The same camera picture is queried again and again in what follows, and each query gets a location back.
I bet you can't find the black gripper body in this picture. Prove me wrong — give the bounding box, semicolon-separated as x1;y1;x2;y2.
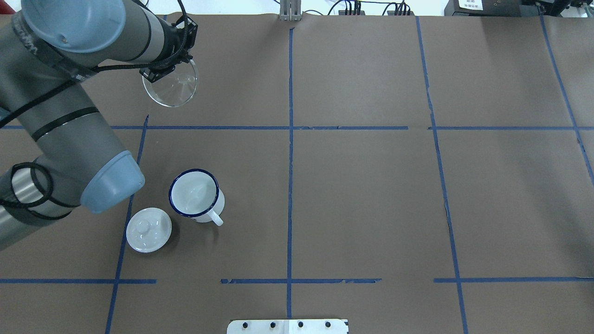
139;15;198;83

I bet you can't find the clear plastic funnel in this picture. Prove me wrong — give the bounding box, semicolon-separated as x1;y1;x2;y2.
141;59;199;108

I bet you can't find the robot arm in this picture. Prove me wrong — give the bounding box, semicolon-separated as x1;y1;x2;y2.
1;0;197;250

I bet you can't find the white enamel mug blue rim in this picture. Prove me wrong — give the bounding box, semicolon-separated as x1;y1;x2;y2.
169;168;226;226

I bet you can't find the white ceramic lid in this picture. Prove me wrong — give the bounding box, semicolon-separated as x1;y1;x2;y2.
125;207;173;253

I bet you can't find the black computer box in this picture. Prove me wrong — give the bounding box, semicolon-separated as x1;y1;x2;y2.
444;0;540;17

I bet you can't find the brown paper table mat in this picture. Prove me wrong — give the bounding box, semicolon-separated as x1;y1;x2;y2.
1;15;594;334

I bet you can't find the aluminium frame post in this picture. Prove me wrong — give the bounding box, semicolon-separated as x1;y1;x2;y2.
277;0;303;22

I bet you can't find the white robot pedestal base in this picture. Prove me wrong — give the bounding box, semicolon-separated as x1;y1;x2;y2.
226;318;349;334

